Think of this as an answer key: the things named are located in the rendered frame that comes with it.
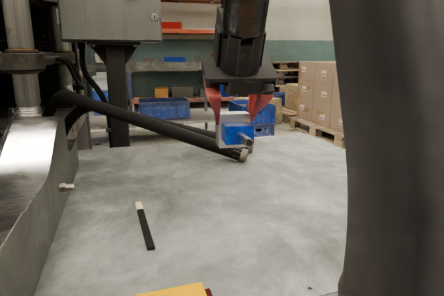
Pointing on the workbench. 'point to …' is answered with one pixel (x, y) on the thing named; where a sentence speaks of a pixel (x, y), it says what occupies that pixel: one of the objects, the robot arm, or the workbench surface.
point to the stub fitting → (66, 187)
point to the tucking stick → (145, 226)
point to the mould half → (32, 197)
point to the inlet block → (234, 130)
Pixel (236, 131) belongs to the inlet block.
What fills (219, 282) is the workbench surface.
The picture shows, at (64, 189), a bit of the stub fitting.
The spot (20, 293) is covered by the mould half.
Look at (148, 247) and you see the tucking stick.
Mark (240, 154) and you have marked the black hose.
